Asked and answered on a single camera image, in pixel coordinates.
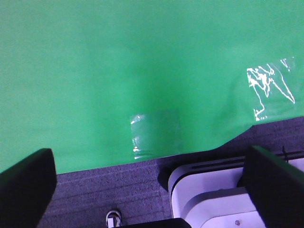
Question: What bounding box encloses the green table cover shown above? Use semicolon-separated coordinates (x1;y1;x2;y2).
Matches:
0;0;304;173

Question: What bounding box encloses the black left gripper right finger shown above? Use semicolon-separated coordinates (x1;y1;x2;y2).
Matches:
242;146;304;228

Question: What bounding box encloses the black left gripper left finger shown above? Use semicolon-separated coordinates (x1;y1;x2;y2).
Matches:
0;148;57;228

